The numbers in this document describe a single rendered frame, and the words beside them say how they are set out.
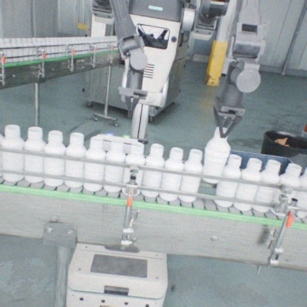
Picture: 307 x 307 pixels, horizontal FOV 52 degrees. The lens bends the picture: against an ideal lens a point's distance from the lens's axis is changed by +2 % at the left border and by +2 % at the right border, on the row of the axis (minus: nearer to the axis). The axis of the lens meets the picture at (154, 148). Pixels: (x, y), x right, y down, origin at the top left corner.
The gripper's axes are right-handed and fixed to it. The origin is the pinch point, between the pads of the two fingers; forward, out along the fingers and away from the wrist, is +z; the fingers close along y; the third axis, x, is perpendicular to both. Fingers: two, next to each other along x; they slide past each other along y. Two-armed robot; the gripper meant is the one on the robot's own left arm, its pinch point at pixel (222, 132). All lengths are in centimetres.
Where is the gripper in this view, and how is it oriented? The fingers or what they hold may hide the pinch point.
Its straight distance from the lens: 91.7
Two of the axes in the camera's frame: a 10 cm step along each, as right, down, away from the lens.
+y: 0.0, -4.1, 9.1
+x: -9.9, -1.4, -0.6
